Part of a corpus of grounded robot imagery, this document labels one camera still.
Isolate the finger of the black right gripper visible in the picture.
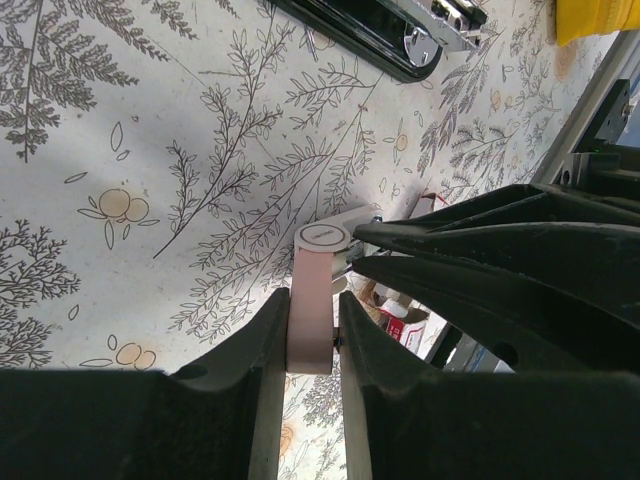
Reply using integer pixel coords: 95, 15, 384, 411
353, 256, 639, 373
355, 185, 639, 260

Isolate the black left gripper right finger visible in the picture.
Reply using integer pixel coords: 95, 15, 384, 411
339, 292, 639, 479

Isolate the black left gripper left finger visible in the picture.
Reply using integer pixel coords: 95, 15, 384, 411
1, 288, 290, 479

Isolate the red white staple box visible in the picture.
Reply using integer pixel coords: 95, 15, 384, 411
358, 280, 447, 359

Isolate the small pink white stapler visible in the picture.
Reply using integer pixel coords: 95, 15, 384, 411
286, 205, 383, 375

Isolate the yellow Snoopy cloth pouch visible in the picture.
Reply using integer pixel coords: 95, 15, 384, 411
555, 0, 639, 46

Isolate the floral patterned table mat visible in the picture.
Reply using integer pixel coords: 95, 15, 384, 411
1, 1, 615, 374

